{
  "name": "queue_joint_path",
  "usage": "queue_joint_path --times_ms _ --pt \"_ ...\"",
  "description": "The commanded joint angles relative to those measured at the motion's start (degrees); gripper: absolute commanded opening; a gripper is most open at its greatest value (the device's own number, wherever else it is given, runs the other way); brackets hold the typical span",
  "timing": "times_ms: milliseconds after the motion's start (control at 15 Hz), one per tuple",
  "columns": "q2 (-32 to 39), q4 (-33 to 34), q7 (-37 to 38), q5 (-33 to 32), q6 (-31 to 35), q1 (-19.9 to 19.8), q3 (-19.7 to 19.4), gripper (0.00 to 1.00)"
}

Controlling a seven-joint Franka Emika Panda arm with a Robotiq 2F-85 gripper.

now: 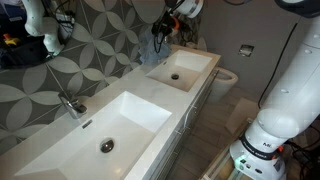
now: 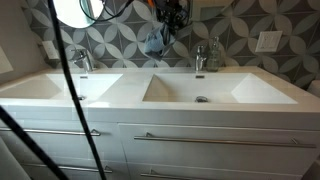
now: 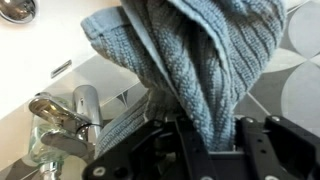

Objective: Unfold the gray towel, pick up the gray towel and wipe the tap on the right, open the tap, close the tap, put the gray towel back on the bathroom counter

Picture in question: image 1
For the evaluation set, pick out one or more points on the white toilet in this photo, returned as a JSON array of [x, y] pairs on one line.
[[225, 83]]

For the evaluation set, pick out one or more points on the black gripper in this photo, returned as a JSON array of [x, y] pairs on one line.
[[163, 25]]

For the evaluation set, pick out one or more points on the gray blue terry towel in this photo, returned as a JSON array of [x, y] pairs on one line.
[[150, 53]]

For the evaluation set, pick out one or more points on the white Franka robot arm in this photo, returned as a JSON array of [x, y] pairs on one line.
[[293, 100]]

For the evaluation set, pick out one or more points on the tan floor mat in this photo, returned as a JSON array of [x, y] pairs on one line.
[[241, 116]]

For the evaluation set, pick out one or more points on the chrome drain plug large sink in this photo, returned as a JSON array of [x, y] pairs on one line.
[[107, 146]]

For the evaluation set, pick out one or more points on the gray vanity cabinet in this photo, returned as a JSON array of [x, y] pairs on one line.
[[180, 146]]

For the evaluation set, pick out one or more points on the chrome sink overflow slot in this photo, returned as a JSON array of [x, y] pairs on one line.
[[87, 124]]

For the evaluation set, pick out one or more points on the chrome tap of large sink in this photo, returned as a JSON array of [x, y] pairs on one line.
[[71, 105]]

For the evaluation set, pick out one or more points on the small white rectangular sink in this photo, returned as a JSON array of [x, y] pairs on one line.
[[190, 66]]

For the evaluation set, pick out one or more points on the large white rectangular sink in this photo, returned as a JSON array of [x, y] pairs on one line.
[[126, 116]]

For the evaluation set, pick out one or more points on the recessed chrome wall holder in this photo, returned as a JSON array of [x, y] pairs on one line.
[[246, 50]]

